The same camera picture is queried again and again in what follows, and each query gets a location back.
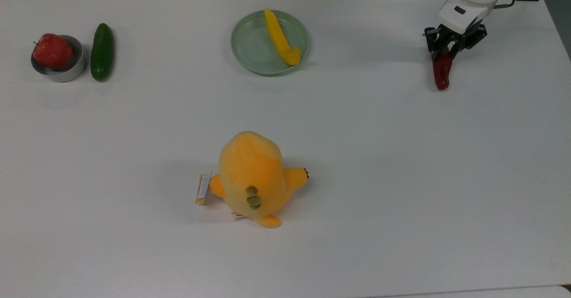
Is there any pale green plastic plate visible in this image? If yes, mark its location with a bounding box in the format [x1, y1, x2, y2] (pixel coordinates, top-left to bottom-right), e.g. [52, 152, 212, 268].
[230, 10, 310, 76]

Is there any orange plush dinosaur toy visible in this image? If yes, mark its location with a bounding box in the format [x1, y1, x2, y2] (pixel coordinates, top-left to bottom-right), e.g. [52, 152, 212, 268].
[195, 131, 310, 228]

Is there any green cucumber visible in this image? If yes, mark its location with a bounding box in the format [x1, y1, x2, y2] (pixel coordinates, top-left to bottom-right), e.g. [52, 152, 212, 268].
[91, 23, 114, 83]

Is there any yellow banana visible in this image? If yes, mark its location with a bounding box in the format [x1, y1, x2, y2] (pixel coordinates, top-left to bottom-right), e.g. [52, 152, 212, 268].
[264, 8, 302, 66]

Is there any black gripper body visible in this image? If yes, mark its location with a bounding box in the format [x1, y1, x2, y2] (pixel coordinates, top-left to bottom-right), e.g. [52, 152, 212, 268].
[439, 25, 469, 51]

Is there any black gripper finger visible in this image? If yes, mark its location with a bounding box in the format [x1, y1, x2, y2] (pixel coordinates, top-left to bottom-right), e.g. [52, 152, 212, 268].
[450, 24, 487, 60]
[424, 26, 448, 61]

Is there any red apple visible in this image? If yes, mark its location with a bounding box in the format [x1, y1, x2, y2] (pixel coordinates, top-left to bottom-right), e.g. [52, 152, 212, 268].
[32, 33, 73, 70]

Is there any red chili pepper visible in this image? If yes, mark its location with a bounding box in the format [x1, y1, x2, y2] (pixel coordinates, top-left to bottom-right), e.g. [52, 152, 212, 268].
[432, 48, 453, 91]

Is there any small metal bowl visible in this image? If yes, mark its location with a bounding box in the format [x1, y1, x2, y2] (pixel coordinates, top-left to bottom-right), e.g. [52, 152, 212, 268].
[31, 35, 86, 83]

